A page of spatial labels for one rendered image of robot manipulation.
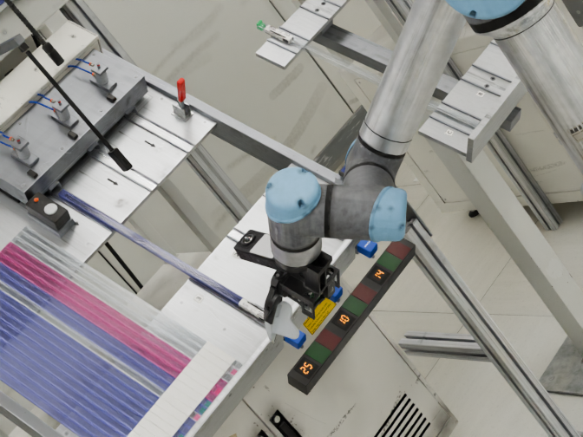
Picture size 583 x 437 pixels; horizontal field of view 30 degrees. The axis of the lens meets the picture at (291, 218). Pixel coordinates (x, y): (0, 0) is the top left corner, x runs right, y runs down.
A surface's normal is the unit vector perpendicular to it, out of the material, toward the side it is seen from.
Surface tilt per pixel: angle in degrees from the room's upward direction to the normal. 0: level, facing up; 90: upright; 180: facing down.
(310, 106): 90
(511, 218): 90
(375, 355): 90
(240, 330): 43
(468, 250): 0
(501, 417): 0
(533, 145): 90
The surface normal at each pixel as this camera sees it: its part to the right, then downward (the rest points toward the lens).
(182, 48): 0.56, -0.05
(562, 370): -0.59, -0.73
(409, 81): -0.19, 0.48
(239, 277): -0.05, -0.57
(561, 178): -0.58, 0.69
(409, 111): 0.22, 0.60
